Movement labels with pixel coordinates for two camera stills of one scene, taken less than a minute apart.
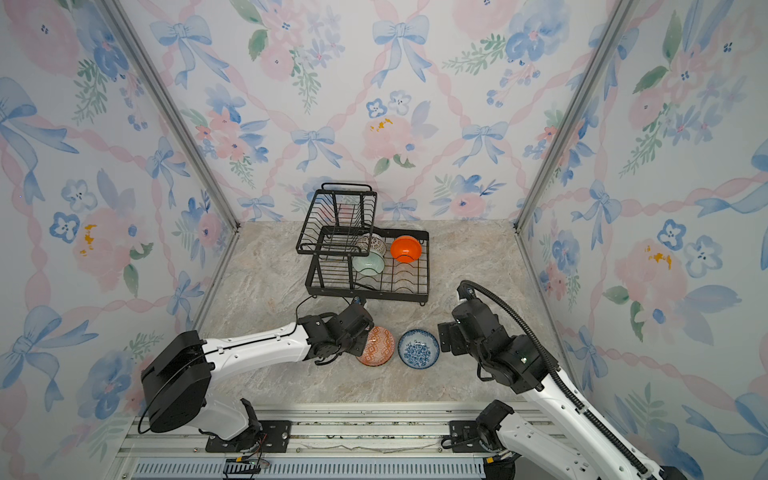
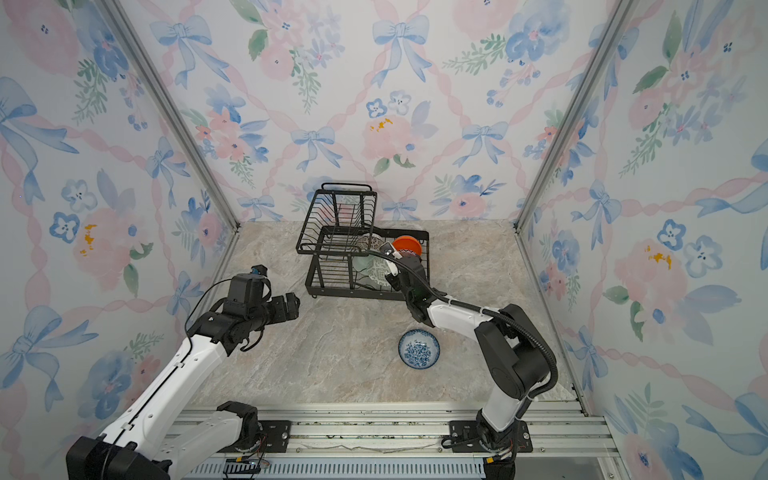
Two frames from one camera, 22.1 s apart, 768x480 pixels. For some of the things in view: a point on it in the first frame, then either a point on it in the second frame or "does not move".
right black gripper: x=451 y=329 to x=410 y=259
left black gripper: x=360 y=348 to x=282 y=313
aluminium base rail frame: x=329 y=442 does not move
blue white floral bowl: x=419 y=349 does not move
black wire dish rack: x=350 y=255 does not move
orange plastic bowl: x=405 y=249 does not move
